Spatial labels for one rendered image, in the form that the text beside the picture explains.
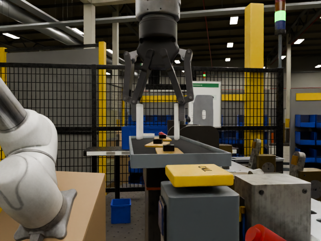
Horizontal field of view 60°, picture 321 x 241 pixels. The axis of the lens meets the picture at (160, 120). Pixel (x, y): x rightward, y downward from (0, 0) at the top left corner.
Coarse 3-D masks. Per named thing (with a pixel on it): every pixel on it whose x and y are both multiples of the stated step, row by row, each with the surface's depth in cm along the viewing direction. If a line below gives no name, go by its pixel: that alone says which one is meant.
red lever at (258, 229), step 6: (252, 228) 20; (258, 228) 20; (264, 228) 20; (246, 234) 20; (252, 234) 20; (258, 234) 20; (264, 234) 19; (270, 234) 20; (276, 234) 20; (246, 240) 20; (252, 240) 19; (258, 240) 19; (264, 240) 19; (270, 240) 19; (276, 240) 19; (282, 240) 20
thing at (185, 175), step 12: (168, 168) 30; (180, 168) 30; (192, 168) 30; (204, 168) 30; (216, 168) 30; (180, 180) 26; (192, 180) 27; (204, 180) 27; (216, 180) 27; (228, 180) 27
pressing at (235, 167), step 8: (232, 168) 117; (240, 168) 117; (248, 168) 117; (312, 200) 72; (312, 208) 65; (320, 208) 65; (312, 216) 60; (320, 216) 60; (312, 224) 56; (320, 224) 56; (312, 232) 52; (320, 232) 52; (312, 240) 48; (320, 240) 49
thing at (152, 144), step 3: (153, 141) 54; (156, 141) 54; (159, 141) 54; (162, 141) 55; (147, 144) 53; (150, 144) 53; (153, 144) 53; (156, 144) 53; (159, 144) 53; (162, 144) 53
